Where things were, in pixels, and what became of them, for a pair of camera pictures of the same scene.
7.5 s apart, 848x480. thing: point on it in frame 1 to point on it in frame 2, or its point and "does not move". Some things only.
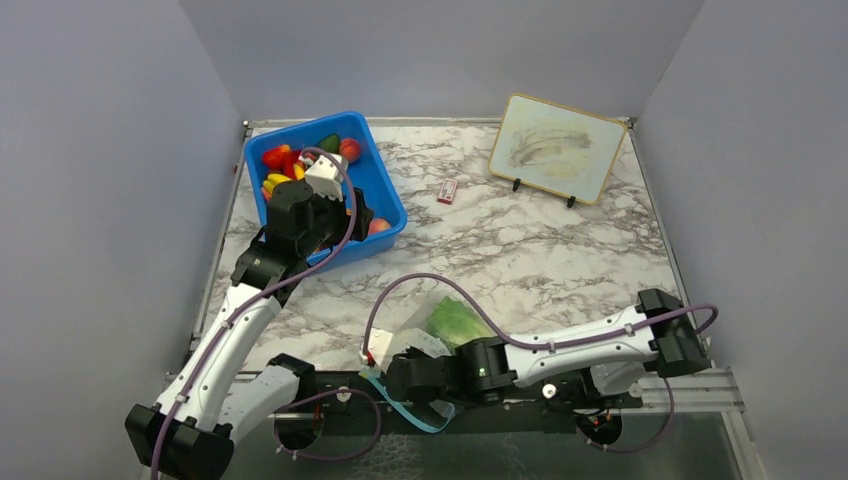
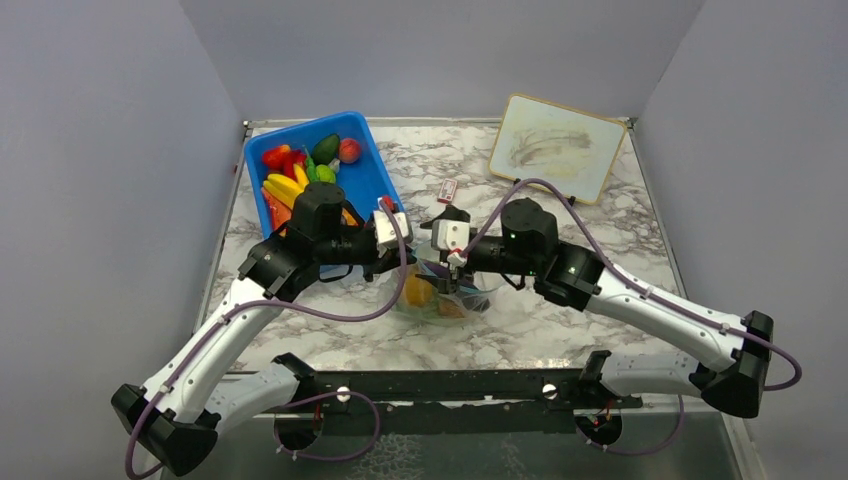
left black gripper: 340,208 to 391,258
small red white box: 447,191 does not move
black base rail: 369,404 does not move
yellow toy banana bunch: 274,178 does not move
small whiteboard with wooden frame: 557,148 does not move
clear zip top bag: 436,325 to 425,290
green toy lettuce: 456,323 to 430,310
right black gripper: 411,353 to 450,284
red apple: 281,159 does not move
